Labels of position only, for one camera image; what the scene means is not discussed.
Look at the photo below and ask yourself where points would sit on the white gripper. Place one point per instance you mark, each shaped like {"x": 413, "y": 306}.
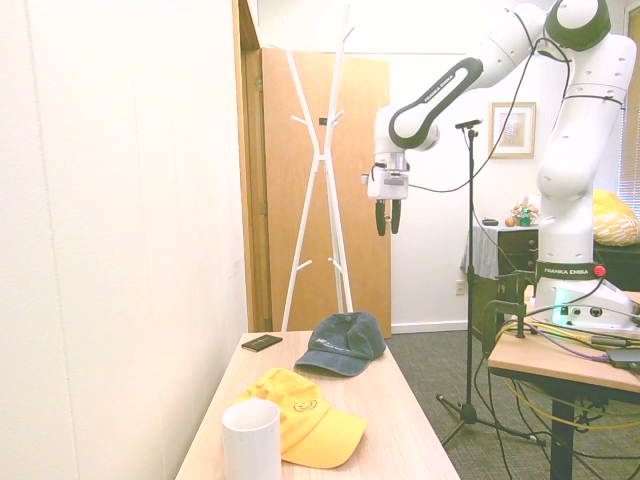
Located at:
{"x": 392, "y": 184}

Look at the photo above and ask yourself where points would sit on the navy blue baseball cap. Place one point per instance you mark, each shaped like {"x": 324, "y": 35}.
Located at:
{"x": 342, "y": 347}

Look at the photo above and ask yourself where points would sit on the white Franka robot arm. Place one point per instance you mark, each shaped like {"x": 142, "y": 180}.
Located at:
{"x": 565, "y": 165}

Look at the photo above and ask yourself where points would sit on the yellow smiley baseball cap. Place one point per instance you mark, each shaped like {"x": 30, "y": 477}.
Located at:
{"x": 307, "y": 417}

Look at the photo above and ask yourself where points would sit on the white wooden coat rack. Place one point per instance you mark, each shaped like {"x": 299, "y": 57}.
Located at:
{"x": 321, "y": 165}

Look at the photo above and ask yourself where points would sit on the grey cloth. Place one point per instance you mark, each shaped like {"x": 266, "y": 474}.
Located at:
{"x": 482, "y": 250}

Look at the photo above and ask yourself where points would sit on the small black bowl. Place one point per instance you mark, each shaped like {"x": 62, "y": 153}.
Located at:
{"x": 489, "y": 220}

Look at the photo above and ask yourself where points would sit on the brown wooden door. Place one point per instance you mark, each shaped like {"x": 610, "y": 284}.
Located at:
{"x": 285, "y": 200}

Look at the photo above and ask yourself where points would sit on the dark wooden dresser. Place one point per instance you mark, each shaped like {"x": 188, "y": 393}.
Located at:
{"x": 515, "y": 250}

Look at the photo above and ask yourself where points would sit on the green small ornament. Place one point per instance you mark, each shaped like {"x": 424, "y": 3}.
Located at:
{"x": 525, "y": 217}

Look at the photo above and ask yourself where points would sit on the black metal table clamp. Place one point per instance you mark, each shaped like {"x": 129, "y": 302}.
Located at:
{"x": 505, "y": 300}

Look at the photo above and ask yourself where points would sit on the small black flat box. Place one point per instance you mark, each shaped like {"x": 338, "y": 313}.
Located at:
{"x": 261, "y": 343}

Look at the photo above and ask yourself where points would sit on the yellow patterned cushion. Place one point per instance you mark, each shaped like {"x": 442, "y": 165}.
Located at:
{"x": 617, "y": 220}

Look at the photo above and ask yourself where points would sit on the window blinds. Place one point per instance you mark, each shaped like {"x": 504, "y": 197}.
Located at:
{"x": 631, "y": 140}

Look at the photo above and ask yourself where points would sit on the white cylindrical mug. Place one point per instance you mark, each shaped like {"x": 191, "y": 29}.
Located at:
{"x": 251, "y": 442}

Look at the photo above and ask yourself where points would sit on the black flat device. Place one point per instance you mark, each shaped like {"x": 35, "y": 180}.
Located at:
{"x": 625, "y": 357}

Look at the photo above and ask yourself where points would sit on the black table leg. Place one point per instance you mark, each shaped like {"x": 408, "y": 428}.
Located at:
{"x": 562, "y": 435}

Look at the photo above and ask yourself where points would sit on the wall power outlet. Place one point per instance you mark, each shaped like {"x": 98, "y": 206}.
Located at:
{"x": 459, "y": 288}

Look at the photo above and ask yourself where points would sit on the black camera tripod stand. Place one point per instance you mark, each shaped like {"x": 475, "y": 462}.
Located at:
{"x": 470, "y": 280}

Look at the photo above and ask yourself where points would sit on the black camera bar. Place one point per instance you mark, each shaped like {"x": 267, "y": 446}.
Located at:
{"x": 469, "y": 123}

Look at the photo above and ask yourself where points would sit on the brown wooden door frame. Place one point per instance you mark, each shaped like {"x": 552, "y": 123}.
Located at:
{"x": 252, "y": 200}

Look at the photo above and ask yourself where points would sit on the framed wall picture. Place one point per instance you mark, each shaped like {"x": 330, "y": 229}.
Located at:
{"x": 512, "y": 130}

